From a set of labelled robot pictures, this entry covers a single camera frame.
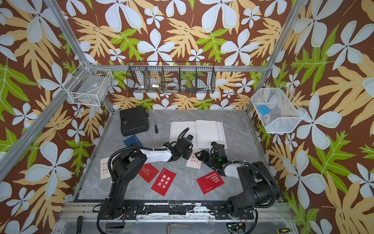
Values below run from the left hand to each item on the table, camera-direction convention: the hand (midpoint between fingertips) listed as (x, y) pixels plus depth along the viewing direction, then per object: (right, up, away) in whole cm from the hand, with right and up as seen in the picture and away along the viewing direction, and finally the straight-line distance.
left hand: (189, 151), depth 99 cm
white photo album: (+12, +12, +9) cm, 19 cm away
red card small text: (+12, -16, -14) cm, 24 cm away
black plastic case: (-42, +21, +11) cm, 48 cm away
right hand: (+5, -2, -7) cm, 9 cm away
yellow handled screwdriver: (+45, -32, -30) cm, 63 cm away
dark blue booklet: (-40, +6, +3) cm, 40 cm away
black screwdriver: (-25, +16, +12) cm, 32 cm away
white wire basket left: (-60, +42, -13) cm, 75 cm away
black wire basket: (-12, +50, -2) cm, 52 cm away
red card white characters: (-15, -16, -14) cm, 26 cm away
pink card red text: (+3, -6, -6) cm, 9 cm away
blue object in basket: (+45, +27, -12) cm, 54 cm away
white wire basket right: (+52, +26, -15) cm, 60 cm away
